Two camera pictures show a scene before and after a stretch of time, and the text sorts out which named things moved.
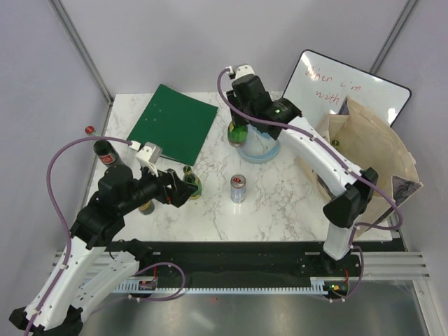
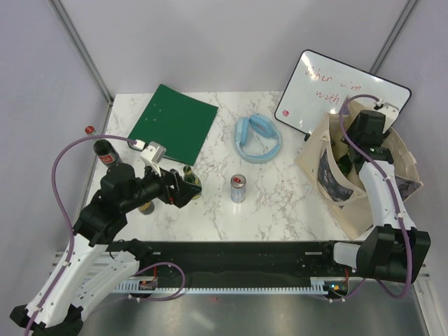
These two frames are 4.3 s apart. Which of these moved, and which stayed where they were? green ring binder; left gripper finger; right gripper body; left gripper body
Moved: right gripper body
Stayed: left gripper finger; green ring binder; left gripper body
